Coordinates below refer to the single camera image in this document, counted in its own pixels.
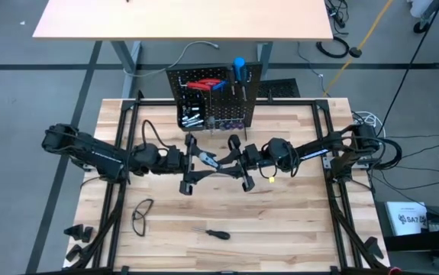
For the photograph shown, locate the black peg board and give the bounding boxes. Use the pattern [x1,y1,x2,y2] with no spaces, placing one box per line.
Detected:
[165,62,263,143]

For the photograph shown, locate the red stubby screwdriver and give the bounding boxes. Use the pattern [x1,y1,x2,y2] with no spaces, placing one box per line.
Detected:
[186,81,213,92]
[198,77,224,87]

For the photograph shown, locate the grey floor cable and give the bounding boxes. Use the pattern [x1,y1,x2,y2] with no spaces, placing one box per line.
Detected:
[125,40,221,79]

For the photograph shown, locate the chrome loop tool rail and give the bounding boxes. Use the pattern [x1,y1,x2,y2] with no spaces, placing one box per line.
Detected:
[202,115,248,133]

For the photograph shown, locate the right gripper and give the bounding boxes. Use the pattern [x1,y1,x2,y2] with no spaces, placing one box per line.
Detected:
[212,134,266,193]

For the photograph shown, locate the light wooden desk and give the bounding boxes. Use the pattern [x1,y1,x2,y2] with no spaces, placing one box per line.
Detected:
[31,0,334,99]

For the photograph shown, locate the black aluminium table frame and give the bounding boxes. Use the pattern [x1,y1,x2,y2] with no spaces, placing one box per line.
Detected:
[89,90,392,275]

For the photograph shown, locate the white power strip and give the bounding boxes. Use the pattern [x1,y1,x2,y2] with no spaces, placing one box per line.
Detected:
[351,110,387,138]

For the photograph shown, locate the black plastic clamp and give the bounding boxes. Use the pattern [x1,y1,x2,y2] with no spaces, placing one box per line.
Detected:
[363,235,386,260]
[65,244,83,264]
[63,224,95,244]

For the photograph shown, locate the white printed box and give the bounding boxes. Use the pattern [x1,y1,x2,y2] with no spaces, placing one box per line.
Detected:
[385,201,429,237]

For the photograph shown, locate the black smooth handle screwdriver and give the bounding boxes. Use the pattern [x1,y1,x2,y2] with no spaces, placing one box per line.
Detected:
[226,64,240,97]

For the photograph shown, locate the black hanging cable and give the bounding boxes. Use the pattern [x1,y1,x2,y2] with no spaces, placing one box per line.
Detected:
[379,0,439,131]

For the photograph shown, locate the black perforated panel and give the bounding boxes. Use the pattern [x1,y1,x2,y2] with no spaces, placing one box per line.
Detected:
[260,78,302,99]

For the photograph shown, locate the blue T-handle hex key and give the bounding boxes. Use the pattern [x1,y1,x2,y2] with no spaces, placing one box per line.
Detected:
[209,79,230,110]

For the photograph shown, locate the chrome prong tool rail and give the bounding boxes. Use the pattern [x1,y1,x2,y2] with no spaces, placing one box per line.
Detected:
[178,73,251,95]

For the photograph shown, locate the white round bin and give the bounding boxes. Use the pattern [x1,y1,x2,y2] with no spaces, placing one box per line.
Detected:
[407,0,436,19]

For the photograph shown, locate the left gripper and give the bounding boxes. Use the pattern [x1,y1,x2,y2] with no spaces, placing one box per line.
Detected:
[165,133,221,197]

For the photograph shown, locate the black cable bundle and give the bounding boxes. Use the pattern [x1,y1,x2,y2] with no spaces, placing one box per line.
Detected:
[324,0,349,31]

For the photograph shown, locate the black coiled cable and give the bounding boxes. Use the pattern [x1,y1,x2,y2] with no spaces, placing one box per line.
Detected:
[315,35,353,60]

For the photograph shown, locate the black ribbed handle screwdriver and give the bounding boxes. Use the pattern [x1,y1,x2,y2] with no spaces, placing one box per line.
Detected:
[192,227,231,241]

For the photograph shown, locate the safety glasses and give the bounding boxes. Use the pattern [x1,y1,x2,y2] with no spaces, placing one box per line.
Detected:
[131,198,155,238]

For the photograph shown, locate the blue-black handle screwdriver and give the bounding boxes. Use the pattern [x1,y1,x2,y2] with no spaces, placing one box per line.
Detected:
[233,57,249,102]

